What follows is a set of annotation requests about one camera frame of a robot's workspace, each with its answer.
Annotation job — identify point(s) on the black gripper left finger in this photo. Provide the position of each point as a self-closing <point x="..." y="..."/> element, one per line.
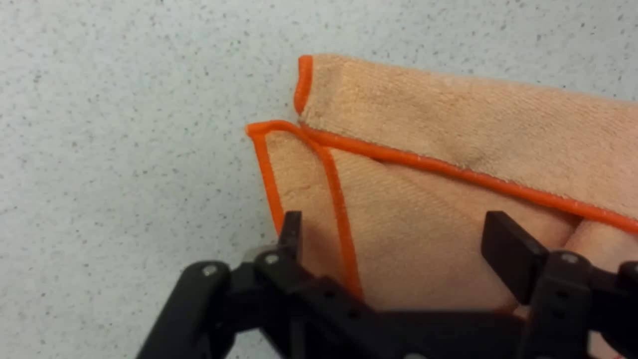
<point x="266" y="311"/>

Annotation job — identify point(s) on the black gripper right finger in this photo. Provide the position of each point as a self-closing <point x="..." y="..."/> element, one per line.
<point x="571" y="305"/>

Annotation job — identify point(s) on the orange microfiber cloth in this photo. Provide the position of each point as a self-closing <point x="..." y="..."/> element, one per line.
<point x="425" y="219"/>

